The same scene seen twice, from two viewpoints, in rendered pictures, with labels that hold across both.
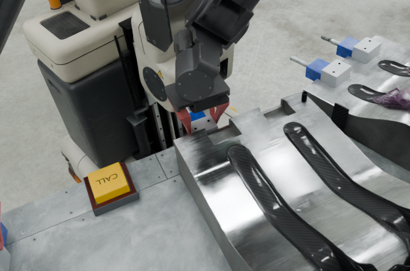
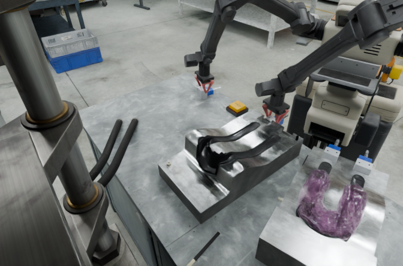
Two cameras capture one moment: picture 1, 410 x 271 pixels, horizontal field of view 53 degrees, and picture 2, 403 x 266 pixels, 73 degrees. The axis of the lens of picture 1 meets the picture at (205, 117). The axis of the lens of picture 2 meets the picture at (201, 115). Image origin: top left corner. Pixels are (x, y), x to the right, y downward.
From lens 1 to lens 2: 0.85 m
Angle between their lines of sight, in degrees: 55
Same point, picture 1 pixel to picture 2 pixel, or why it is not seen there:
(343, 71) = (331, 154)
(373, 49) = (361, 166)
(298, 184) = (248, 141)
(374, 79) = (339, 172)
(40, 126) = not seen: hidden behind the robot
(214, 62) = (266, 87)
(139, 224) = (226, 119)
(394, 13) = not seen: outside the picture
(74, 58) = (303, 85)
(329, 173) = (258, 151)
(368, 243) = (220, 147)
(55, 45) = not seen: hidden behind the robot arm
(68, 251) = (211, 108)
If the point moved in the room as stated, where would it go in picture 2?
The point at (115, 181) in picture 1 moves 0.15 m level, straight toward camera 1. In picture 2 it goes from (237, 106) to (213, 118)
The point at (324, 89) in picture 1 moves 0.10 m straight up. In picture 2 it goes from (318, 153) to (325, 132)
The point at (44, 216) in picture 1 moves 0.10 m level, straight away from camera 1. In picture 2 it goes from (222, 100) to (232, 91)
